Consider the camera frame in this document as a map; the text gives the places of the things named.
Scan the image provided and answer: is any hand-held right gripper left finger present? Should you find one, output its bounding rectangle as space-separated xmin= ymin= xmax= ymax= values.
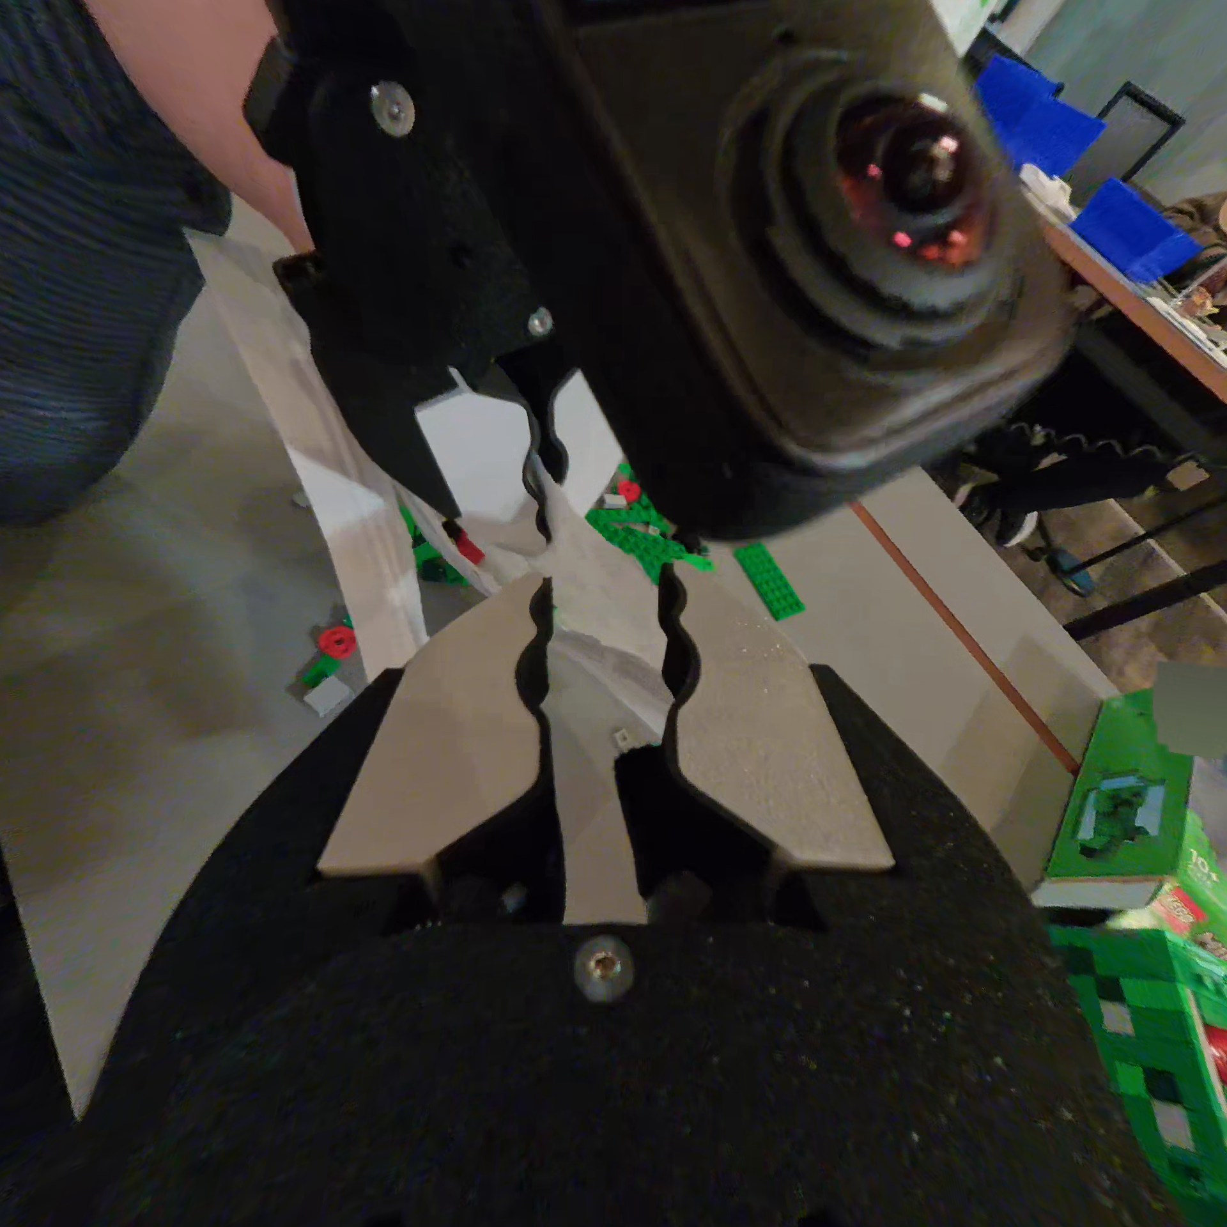
xmin=316 ymin=573 xmax=568 ymax=912

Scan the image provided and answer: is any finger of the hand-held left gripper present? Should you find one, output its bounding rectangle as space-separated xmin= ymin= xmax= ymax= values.
xmin=497 ymin=345 xmax=630 ymax=512
xmin=413 ymin=369 xmax=554 ymax=541

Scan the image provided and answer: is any wooden table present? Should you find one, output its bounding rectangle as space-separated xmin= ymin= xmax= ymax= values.
xmin=1039 ymin=188 xmax=1227 ymax=405

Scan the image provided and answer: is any black metal frame leg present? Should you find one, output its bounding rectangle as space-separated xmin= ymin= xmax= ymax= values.
xmin=1061 ymin=480 xmax=1227 ymax=642

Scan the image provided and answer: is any pile of toy bricks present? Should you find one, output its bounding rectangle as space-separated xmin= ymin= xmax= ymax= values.
xmin=397 ymin=461 xmax=715 ymax=589

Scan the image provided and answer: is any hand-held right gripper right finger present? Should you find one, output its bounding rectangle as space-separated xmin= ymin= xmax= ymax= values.
xmin=613 ymin=564 xmax=896 ymax=908

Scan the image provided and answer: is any dark blue ribbed shirt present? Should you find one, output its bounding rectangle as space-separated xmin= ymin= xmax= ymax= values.
xmin=0 ymin=0 xmax=233 ymax=529

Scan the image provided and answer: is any blue plastic sheet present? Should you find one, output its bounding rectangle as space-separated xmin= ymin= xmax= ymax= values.
xmin=1067 ymin=177 xmax=1203 ymax=284
xmin=972 ymin=53 xmax=1108 ymax=179

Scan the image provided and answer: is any grey table with brown edge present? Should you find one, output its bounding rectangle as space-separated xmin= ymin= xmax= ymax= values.
xmin=848 ymin=471 xmax=1123 ymax=778

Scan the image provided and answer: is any white paper bag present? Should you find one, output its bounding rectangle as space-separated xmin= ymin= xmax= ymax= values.
xmin=191 ymin=230 xmax=715 ymax=769

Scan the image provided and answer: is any black framed board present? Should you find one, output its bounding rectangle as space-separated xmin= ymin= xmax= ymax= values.
xmin=1063 ymin=82 xmax=1185 ymax=208

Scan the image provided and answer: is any green pixel-pattern toy box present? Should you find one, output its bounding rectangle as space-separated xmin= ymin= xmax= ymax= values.
xmin=1032 ymin=690 xmax=1227 ymax=1212

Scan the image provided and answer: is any grey desk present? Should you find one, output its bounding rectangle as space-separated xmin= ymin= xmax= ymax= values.
xmin=0 ymin=196 xmax=1123 ymax=1124

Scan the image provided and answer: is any large green studded plate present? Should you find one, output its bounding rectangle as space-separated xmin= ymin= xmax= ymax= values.
xmin=733 ymin=543 xmax=806 ymax=623

